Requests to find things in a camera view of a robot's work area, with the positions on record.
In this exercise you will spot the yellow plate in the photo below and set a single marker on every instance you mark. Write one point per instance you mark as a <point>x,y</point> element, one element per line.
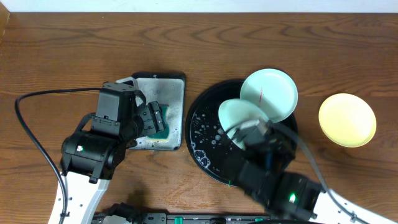
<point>347,120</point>

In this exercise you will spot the light green plate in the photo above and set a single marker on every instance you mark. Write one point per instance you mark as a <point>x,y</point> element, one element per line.
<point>236,115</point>
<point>271,90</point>

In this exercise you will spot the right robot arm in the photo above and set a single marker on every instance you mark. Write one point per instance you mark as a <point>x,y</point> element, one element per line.
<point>288,196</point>

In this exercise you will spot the green yellow sponge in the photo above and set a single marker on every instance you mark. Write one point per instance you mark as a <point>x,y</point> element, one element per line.
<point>163,135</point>

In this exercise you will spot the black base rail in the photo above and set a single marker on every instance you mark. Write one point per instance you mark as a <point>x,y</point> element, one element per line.
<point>126,214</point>

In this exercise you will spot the black round tray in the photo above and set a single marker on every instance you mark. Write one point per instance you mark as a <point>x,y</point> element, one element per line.
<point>211,149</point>

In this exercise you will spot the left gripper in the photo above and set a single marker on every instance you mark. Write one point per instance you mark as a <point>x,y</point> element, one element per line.
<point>154,119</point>

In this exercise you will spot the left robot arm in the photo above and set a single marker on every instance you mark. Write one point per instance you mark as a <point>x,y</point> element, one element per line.
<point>92,153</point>

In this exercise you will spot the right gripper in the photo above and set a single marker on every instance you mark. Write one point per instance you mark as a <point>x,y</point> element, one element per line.
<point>278,144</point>

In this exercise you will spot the black rectangular soap tray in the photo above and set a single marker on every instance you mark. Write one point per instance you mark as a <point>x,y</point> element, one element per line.
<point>167,89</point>

